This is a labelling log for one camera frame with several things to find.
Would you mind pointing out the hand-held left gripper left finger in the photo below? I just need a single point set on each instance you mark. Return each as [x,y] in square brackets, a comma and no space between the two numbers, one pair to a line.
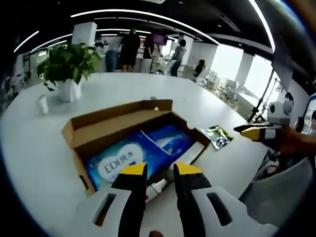
[128,197]

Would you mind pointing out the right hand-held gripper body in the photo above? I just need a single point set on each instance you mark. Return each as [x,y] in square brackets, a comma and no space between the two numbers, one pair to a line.
[280,113]

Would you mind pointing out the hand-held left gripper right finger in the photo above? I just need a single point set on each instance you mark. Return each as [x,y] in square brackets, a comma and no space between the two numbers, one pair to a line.
[192,197]

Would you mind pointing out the white pump bottle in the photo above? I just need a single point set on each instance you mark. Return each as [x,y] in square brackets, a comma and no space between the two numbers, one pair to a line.
[156,188]

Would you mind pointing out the blue wet wipes pack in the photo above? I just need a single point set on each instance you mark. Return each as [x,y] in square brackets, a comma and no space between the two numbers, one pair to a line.
[108,168]

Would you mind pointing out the silver green pouch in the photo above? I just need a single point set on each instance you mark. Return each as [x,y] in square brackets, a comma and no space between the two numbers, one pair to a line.
[218,137]

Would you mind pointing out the blue soft tissue pack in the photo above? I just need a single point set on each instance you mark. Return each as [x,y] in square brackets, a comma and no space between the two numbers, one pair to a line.
[170,138]

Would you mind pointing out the brown cardboard shoe box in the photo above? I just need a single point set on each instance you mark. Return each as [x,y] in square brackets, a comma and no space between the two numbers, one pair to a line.
[106,128]

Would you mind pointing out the person's right hand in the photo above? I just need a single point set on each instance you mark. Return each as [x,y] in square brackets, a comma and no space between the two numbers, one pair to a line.
[298,142]

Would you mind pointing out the black tripod stand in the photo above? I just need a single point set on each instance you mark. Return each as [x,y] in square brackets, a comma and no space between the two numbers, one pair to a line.
[256,108]

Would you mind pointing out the grey chair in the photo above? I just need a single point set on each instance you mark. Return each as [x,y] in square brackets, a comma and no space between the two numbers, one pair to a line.
[276,192]

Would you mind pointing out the white plant pot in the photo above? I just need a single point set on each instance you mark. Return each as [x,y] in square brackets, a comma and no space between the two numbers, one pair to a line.
[69,91]

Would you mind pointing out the white paper cup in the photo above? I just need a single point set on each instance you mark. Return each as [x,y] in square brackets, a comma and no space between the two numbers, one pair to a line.
[43,105]

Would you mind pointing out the green leafy plant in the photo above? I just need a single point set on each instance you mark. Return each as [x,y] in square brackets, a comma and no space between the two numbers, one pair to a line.
[69,64]

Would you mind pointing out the long ceiling light strip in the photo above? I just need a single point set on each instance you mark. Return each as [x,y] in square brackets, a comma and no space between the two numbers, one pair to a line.
[138,12]

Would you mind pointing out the purple wall screen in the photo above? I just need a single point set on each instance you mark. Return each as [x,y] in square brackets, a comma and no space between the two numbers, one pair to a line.
[158,38]

